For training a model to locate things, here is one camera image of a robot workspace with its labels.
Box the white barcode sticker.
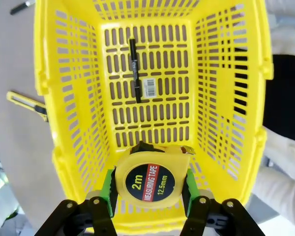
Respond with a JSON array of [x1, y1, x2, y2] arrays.
[[142, 78, 157, 98]]

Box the yellow measuring tape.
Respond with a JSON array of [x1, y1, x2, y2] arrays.
[[114, 141, 196, 207]]

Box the yellow plastic shopping basket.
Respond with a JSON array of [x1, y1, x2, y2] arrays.
[[33, 0, 274, 232]]

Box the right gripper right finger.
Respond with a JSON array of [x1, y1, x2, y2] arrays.
[[181, 169, 262, 236]]

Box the yellow utility knife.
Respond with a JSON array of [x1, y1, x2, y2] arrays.
[[6, 90, 50, 123]]

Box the person in white cardigan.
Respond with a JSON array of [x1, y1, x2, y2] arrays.
[[233, 0, 295, 225]]

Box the white marker with black cap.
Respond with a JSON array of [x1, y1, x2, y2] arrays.
[[9, 0, 36, 16]]

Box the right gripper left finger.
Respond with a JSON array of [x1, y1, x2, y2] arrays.
[[35, 169, 120, 236]]

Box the black pen with yellow cap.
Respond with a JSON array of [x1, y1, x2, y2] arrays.
[[128, 37, 144, 104]]

